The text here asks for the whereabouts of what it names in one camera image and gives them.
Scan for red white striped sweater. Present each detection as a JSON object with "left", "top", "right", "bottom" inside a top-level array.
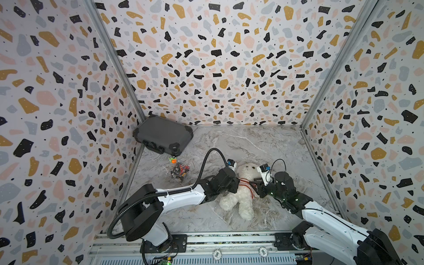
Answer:
[{"left": 238, "top": 178, "right": 259, "bottom": 199}]

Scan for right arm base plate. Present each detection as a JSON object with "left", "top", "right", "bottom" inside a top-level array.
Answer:
[{"left": 273, "top": 221, "right": 321, "bottom": 251}]

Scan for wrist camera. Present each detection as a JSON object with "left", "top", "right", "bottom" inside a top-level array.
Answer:
[
  {"left": 227, "top": 159, "right": 237, "bottom": 172},
  {"left": 257, "top": 163, "right": 272, "bottom": 186}
]

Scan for white teddy bear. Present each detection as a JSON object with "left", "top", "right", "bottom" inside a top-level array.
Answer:
[{"left": 219, "top": 163, "right": 261, "bottom": 221}]

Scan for clear bag of small toys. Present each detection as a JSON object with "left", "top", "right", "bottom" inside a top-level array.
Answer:
[{"left": 169, "top": 156, "right": 190, "bottom": 183}]

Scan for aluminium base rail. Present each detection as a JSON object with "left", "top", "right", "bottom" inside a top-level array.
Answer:
[{"left": 88, "top": 231, "right": 339, "bottom": 265}]

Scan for dark grey hard case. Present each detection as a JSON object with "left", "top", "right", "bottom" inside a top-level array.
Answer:
[{"left": 133, "top": 115, "right": 194, "bottom": 157}]

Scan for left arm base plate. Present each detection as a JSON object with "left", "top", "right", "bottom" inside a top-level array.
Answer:
[{"left": 140, "top": 234, "right": 188, "bottom": 254}]

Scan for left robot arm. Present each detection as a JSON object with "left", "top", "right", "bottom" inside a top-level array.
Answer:
[{"left": 107, "top": 166, "right": 240, "bottom": 252}]

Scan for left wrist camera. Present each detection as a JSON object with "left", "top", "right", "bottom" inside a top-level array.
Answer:
[{"left": 227, "top": 159, "right": 237, "bottom": 172}]

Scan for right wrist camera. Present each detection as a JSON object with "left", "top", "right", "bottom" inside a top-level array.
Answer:
[{"left": 257, "top": 163, "right": 272, "bottom": 186}]

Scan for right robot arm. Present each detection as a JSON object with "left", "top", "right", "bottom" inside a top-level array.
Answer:
[{"left": 251, "top": 165, "right": 401, "bottom": 265}]

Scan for black corrugated cable hose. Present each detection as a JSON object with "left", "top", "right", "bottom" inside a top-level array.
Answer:
[{"left": 106, "top": 147, "right": 229, "bottom": 240}]

